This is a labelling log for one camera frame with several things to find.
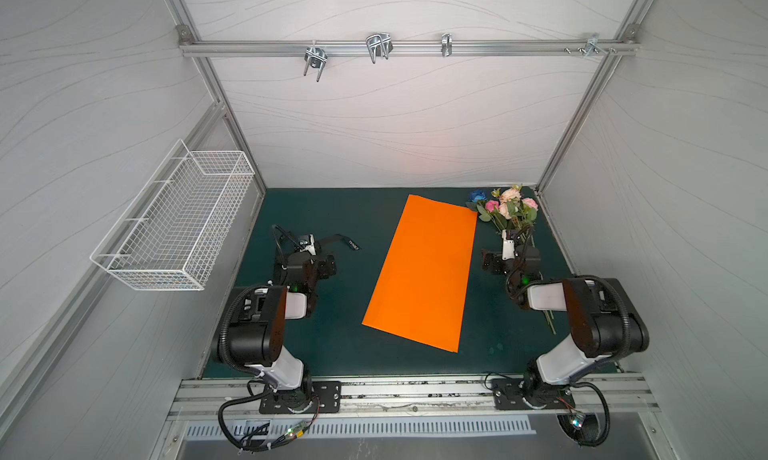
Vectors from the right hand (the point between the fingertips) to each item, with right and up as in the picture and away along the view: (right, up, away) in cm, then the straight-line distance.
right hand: (504, 242), depth 96 cm
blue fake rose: (-4, +17, +17) cm, 24 cm away
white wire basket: (-89, +5, -28) cm, 93 cm away
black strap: (-56, +1, +8) cm, 56 cm away
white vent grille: (-82, -42, -27) cm, 97 cm away
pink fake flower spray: (+14, +12, +12) cm, 22 cm away
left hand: (-60, -2, -1) cm, 60 cm away
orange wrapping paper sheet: (-27, -15, -4) cm, 32 cm away
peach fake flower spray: (+6, +13, +11) cm, 18 cm away
